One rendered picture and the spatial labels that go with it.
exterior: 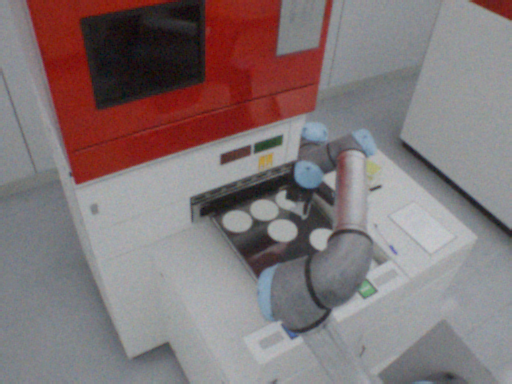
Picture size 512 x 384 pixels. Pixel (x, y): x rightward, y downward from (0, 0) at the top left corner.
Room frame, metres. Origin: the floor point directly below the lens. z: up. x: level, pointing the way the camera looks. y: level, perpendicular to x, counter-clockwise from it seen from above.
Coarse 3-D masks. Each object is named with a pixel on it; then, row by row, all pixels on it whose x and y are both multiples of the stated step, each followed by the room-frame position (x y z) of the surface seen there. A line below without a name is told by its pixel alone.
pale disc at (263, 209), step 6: (252, 204) 1.15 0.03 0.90; (258, 204) 1.16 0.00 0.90; (264, 204) 1.16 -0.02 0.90; (270, 204) 1.16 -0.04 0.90; (252, 210) 1.12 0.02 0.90; (258, 210) 1.13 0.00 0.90; (264, 210) 1.13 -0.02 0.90; (270, 210) 1.13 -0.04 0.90; (276, 210) 1.14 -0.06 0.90; (258, 216) 1.10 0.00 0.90; (264, 216) 1.10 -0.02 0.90; (270, 216) 1.10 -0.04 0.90
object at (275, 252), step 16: (272, 192) 1.22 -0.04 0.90; (240, 208) 1.13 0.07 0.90; (256, 224) 1.06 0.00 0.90; (304, 224) 1.08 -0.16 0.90; (320, 224) 1.09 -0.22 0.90; (240, 240) 0.98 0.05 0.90; (256, 240) 0.99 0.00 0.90; (272, 240) 0.99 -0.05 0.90; (304, 240) 1.01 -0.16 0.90; (256, 256) 0.92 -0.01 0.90; (272, 256) 0.93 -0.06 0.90; (288, 256) 0.93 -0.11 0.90; (304, 256) 0.94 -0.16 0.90; (256, 272) 0.86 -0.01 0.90
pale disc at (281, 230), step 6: (276, 222) 1.08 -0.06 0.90; (282, 222) 1.08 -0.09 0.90; (288, 222) 1.08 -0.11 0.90; (270, 228) 1.05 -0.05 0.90; (276, 228) 1.05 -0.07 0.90; (282, 228) 1.05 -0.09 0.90; (288, 228) 1.05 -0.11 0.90; (294, 228) 1.06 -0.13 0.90; (270, 234) 1.02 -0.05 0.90; (276, 234) 1.02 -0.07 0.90; (282, 234) 1.02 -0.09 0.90; (288, 234) 1.03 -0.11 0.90; (294, 234) 1.03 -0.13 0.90; (282, 240) 1.00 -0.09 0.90; (288, 240) 1.00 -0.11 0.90
